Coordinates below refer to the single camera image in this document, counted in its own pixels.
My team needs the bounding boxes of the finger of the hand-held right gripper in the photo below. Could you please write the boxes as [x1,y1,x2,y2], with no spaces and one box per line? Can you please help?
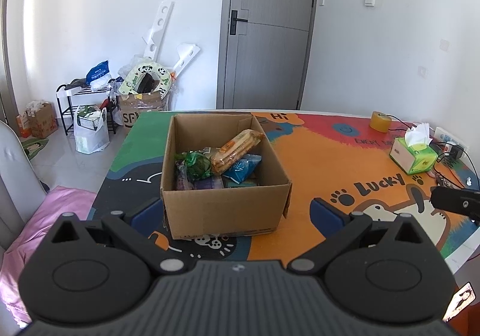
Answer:
[430,187,480,226]

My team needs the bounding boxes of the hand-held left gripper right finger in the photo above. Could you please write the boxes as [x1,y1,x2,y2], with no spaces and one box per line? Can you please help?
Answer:
[287,198,428,274]

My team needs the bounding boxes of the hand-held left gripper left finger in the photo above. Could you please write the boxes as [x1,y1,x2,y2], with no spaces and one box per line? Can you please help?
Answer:
[49,197,192,274]

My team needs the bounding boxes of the green snack packet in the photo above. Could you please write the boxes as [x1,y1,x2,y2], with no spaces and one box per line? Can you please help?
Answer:
[185,151,214,181]

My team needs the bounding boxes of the purple snack packet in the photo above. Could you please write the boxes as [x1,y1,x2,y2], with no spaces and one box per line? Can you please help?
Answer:
[195,175,224,189]

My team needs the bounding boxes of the teal snack packet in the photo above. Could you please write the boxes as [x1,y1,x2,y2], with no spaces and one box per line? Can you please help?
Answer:
[225,176,259,188]

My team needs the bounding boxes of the blue snack packet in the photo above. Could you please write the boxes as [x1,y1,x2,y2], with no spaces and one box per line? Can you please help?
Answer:
[223,154,262,183]

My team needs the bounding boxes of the long biscuit packet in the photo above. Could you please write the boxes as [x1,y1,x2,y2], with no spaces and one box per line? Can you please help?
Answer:
[210,129,264,175]

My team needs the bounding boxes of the green tissue box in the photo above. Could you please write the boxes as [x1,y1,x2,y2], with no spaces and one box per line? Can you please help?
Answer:
[389,122,439,175]

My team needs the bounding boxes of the white power strip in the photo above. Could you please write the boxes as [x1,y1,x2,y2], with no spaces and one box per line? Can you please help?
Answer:
[433,127,469,151]

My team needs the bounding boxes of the white plastic bag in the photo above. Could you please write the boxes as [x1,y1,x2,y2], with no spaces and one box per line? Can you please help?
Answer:
[74,105,110,154]

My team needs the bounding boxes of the printed photo card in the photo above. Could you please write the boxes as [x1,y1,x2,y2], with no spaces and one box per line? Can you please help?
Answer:
[443,282,477,322]

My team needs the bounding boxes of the printed cardboard box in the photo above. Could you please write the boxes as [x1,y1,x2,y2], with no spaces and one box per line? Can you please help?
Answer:
[118,90,167,134]

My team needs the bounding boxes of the yellow tape roll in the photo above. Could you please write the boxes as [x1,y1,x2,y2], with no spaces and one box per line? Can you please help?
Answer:
[369,111,394,133]

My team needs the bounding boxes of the pink cushion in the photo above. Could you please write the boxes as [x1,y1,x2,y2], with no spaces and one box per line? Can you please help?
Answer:
[0,186,98,325]

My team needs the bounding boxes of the panda print toilet seat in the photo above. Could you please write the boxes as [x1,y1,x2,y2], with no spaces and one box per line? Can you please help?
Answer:
[119,62,173,100]

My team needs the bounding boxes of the green cartoon rug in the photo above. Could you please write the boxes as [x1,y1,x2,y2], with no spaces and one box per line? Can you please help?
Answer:
[20,138,49,162]

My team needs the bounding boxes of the grey padded headboard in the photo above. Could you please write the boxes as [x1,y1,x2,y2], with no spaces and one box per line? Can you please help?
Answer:
[0,120,47,250]

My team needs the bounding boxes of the small brown cardboard box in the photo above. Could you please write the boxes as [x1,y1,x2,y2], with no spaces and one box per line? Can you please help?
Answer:
[29,102,59,139]

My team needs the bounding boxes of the black shoe rack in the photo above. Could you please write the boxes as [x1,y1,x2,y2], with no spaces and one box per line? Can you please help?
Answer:
[56,79,119,136]

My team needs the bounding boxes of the blue bag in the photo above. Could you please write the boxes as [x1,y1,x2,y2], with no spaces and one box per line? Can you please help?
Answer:
[86,60,111,85]

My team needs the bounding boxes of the small orange box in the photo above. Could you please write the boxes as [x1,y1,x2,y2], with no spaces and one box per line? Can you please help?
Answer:
[16,111,32,138]

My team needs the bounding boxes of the short white board with holes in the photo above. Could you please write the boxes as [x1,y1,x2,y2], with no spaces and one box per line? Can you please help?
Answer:
[172,43,199,79]

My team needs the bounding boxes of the grey door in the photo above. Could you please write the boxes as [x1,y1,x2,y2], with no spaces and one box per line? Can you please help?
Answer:
[216,0,321,110]

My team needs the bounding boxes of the long white board with holes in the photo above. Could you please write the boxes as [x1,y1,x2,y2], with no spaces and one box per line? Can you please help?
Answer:
[142,1,175,61]

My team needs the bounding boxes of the brown wardrobe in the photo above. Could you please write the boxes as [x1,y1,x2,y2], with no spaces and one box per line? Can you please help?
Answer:
[0,0,17,126]

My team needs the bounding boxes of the black cable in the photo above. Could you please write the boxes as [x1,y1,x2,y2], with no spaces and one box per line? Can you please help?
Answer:
[388,114,477,188]

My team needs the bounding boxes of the black door handle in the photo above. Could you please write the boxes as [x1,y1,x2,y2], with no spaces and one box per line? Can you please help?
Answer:
[229,10,250,35]

